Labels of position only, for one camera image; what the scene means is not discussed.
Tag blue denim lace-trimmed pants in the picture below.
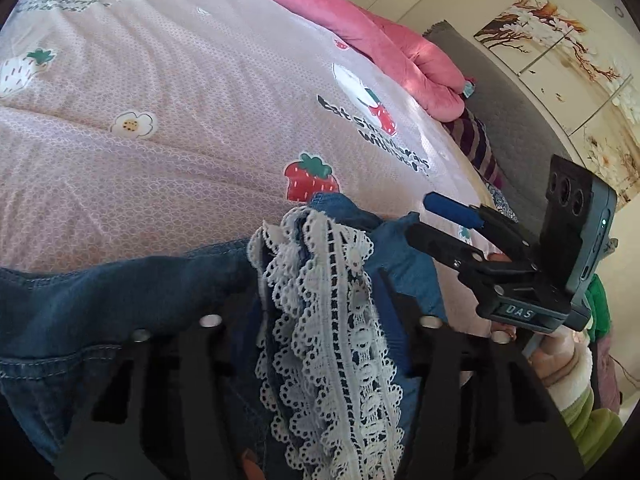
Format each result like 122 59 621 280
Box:
1 193 446 479

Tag green sleeve forearm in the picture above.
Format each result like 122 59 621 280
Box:
528 326 623 469

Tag floral wall painting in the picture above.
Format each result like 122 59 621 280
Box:
474 0 639 207

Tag grey quilted headboard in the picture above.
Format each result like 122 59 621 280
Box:
424 21 570 233

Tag right hand red nails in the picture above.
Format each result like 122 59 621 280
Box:
487 251 532 356

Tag pink rolled quilt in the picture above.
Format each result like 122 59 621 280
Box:
273 0 465 122

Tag striped purple pillow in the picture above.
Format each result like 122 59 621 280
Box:
442 108 503 188

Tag clothes pile beside bed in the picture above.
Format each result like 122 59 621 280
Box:
586 273 622 414

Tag pink strawberry print bedsheet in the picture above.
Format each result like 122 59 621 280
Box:
1 0 489 271

